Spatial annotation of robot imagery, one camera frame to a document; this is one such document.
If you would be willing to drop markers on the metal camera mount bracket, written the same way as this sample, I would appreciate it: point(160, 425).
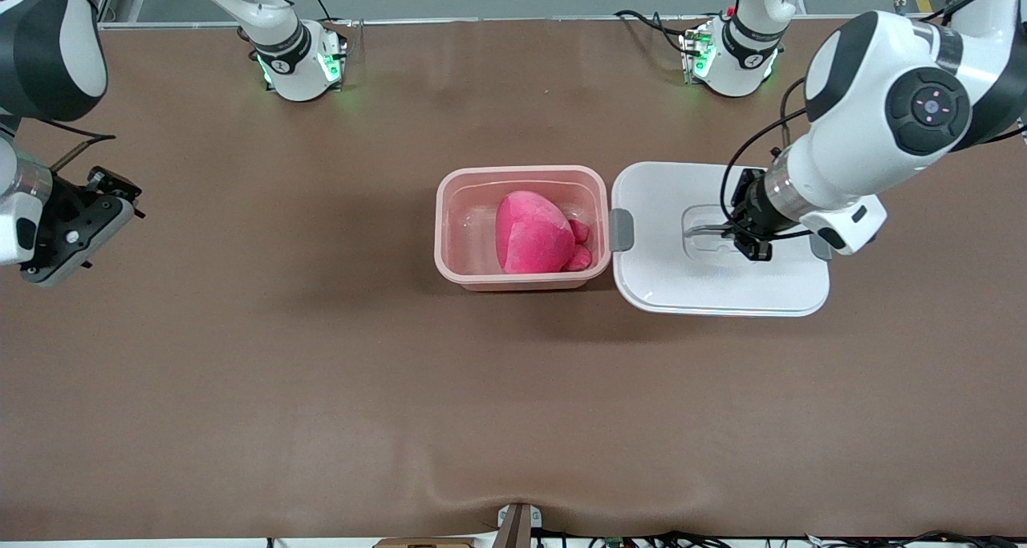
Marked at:
point(517, 524)

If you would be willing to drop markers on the brown table mat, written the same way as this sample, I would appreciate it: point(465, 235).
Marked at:
point(513, 420)

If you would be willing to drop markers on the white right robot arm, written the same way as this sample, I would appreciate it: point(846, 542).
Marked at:
point(48, 42)

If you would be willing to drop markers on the pink plastic storage box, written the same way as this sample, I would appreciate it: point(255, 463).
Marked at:
point(465, 251)

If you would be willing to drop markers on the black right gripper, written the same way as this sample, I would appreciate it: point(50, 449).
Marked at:
point(64, 199)

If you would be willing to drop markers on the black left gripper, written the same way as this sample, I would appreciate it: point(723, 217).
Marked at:
point(752, 209)

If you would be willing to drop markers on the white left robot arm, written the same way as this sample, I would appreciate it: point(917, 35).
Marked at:
point(866, 131)

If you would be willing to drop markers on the pink plush toy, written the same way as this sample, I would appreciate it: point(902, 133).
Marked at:
point(533, 235)

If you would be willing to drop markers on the white box lid grey latches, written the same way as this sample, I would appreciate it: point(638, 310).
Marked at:
point(682, 283)

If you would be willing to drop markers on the brown cardboard piece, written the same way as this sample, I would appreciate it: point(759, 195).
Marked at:
point(425, 543)

